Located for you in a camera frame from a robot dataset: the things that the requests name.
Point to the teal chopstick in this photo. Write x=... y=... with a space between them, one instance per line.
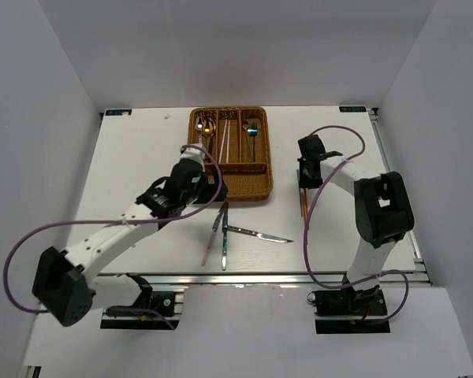
x=300 y=193

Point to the green rainbow fork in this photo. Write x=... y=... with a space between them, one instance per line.
x=252 y=148

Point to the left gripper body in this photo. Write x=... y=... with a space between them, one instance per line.
x=206 y=192

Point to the green handled knife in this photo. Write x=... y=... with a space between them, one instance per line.
x=225 y=223

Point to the aluminium table rail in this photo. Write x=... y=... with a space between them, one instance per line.
x=414 y=278

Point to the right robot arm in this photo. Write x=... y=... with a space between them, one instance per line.
x=383 y=214

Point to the wicker cutlery tray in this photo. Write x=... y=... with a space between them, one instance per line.
x=246 y=181

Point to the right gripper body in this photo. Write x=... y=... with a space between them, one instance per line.
x=306 y=181

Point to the copper fork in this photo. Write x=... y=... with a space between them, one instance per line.
x=245 y=126

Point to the blue table label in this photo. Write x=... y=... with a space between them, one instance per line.
x=118 y=112
x=352 y=109

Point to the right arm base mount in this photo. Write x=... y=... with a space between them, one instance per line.
x=336 y=313

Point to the long orange chopstick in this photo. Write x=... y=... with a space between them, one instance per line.
x=305 y=206

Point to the pink handled silver spoon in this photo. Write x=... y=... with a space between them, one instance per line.
x=200 y=124

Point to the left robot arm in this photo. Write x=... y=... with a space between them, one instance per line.
x=65 y=280

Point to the left blue table label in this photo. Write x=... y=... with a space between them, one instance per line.
x=118 y=112

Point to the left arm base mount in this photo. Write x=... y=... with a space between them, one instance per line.
x=132 y=303

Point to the pink handled knife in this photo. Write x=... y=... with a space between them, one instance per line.
x=214 y=230

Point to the right blue table label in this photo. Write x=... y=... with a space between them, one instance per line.
x=352 y=109

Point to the blue fork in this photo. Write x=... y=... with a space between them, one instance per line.
x=252 y=133

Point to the dark handled knife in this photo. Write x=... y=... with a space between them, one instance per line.
x=259 y=235

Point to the gold rainbow spoon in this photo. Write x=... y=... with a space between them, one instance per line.
x=208 y=129

